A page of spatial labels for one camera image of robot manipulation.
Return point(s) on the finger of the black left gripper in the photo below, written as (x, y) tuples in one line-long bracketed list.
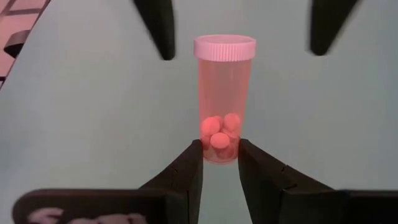
[(160, 25), (326, 21)]

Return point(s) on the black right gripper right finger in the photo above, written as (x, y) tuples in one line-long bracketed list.
[(264, 193)]

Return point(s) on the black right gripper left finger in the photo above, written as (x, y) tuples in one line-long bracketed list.
[(180, 186)]

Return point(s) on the pink pill bottle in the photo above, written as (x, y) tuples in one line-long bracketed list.
[(224, 93)]

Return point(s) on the green table mat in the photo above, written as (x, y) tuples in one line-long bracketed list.
[(93, 109)]

